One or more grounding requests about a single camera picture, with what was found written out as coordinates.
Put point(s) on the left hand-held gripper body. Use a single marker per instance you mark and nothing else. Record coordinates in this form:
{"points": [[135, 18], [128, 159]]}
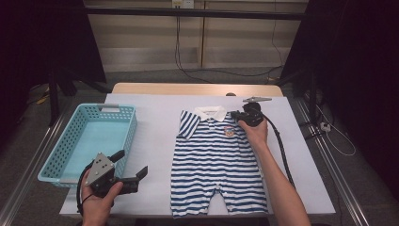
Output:
{"points": [[98, 169]]}

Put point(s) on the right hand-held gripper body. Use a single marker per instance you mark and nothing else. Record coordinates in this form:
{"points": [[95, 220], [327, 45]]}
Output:
{"points": [[252, 114]]}

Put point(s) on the light blue plastic basket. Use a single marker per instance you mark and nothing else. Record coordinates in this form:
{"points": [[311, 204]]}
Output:
{"points": [[91, 138]]}

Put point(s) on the blue white striped baby romper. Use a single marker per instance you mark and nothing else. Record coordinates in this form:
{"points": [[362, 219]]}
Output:
{"points": [[213, 163]]}

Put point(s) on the person's right hand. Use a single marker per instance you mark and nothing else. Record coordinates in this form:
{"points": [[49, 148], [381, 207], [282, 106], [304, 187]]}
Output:
{"points": [[257, 135]]}

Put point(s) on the person's left hand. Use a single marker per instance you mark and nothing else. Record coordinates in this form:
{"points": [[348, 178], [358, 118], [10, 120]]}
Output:
{"points": [[97, 210]]}

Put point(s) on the dark round table grommet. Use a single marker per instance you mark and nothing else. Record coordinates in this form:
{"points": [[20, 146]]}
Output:
{"points": [[231, 94]]}

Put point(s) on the white plug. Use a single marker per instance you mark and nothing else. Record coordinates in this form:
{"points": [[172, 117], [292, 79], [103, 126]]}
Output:
{"points": [[325, 127]]}

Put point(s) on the black metal stand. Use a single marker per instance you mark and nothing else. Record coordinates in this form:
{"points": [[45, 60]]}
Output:
{"points": [[54, 94]]}

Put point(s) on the yellow strip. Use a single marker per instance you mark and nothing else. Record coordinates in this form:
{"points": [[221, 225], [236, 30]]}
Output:
{"points": [[42, 100]]}

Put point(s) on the black horizontal metal bar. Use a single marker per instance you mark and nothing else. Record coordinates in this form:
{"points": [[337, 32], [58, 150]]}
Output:
{"points": [[194, 13]]}

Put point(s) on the black curtain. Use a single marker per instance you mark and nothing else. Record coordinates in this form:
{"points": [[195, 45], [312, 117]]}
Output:
{"points": [[37, 40], [360, 62]]}

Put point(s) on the aluminium floor rail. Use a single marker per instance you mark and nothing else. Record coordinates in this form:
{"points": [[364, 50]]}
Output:
{"points": [[34, 157], [329, 163]]}

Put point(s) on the white wall socket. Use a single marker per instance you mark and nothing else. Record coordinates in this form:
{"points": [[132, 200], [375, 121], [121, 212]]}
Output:
{"points": [[183, 3]]}

